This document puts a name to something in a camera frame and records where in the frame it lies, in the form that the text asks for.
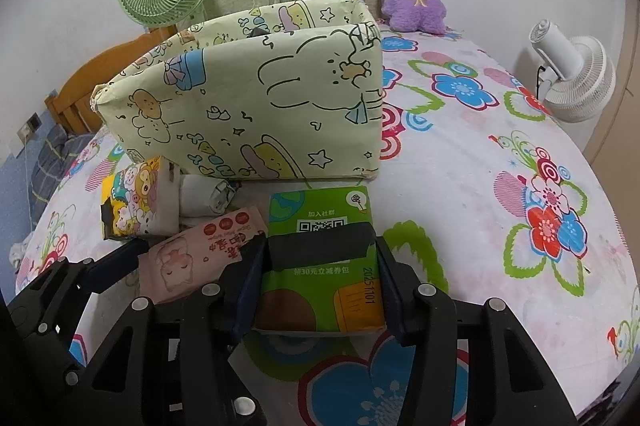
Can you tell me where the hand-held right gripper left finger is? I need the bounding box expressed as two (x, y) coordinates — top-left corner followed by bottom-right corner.
(92, 236), (271, 426)

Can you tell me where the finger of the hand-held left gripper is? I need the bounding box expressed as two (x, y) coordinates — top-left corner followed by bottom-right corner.
(86, 237), (151, 288)

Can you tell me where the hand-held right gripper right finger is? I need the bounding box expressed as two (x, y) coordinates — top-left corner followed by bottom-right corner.
(376, 238), (576, 426)

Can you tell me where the cartoon print tissue packet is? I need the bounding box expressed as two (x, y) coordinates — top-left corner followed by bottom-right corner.
(101, 156), (181, 239)

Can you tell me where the pink tissue packet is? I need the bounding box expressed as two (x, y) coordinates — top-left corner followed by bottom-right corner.
(137, 204), (268, 304)

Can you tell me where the white tissue pack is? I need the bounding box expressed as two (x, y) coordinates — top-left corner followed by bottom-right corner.
(179, 173), (240, 216)

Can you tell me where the green tissue packet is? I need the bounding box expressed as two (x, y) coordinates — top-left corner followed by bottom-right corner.
(252, 186), (386, 337)

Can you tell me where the yellow cartoon print box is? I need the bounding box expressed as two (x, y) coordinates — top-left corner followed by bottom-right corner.
(90, 0), (383, 182)

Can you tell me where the grey plaid blanket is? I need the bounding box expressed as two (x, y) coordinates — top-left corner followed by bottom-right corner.
(31, 126), (93, 207)

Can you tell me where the floral tablecloth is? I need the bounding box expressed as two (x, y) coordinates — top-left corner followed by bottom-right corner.
(10, 18), (632, 426)

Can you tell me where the wooden headboard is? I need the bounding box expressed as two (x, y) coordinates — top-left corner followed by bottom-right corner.
(45, 26), (178, 132)

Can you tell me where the white standing fan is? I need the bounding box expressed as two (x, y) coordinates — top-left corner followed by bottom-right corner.
(528, 19), (617, 142)

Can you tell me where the wall socket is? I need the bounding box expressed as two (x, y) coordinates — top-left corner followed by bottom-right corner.
(17, 112), (41, 142)

